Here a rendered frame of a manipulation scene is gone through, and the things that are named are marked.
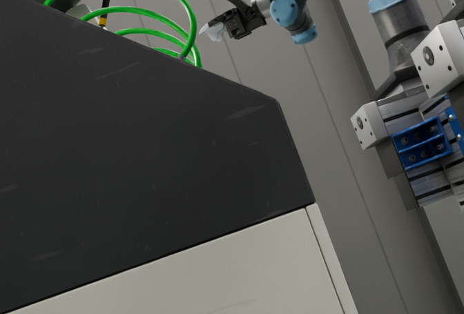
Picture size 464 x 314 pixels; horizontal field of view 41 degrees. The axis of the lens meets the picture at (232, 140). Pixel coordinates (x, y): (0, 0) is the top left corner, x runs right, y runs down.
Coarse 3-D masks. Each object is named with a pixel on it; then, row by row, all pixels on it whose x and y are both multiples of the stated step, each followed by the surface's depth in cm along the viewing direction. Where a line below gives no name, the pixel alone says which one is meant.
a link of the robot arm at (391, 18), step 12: (372, 0) 158; (384, 0) 154; (396, 0) 153; (408, 0) 153; (372, 12) 158; (384, 12) 155; (396, 12) 153; (408, 12) 152; (420, 12) 154; (384, 24) 155; (396, 24) 153; (408, 24) 152; (420, 24) 152; (384, 36) 156
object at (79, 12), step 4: (84, 4) 171; (72, 8) 171; (76, 8) 171; (80, 8) 170; (84, 8) 170; (88, 8) 171; (68, 12) 171; (72, 12) 170; (76, 12) 170; (80, 12) 170; (84, 12) 170; (88, 12) 170; (72, 16) 170; (76, 16) 170; (80, 16) 170; (92, 20) 170; (96, 20) 171; (96, 24) 169; (104, 28) 183
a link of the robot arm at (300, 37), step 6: (306, 6) 181; (306, 12) 176; (306, 18) 174; (306, 24) 176; (312, 24) 179; (288, 30) 178; (294, 30) 175; (300, 30) 177; (306, 30) 178; (312, 30) 178; (294, 36) 179; (300, 36) 178; (306, 36) 178; (312, 36) 179; (294, 42) 181; (300, 42) 181; (306, 42) 183
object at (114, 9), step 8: (104, 8) 140; (112, 8) 140; (120, 8) 140; (128, 8) 140; (136, 8) 140; (88, 16) 140; (96, 16) 141; (152, 16) 139; (160, 16) 139; (168, 24) 138; (176, 24) 138; (184, 32) 138; (192, 48) 137; (200, 64) 137
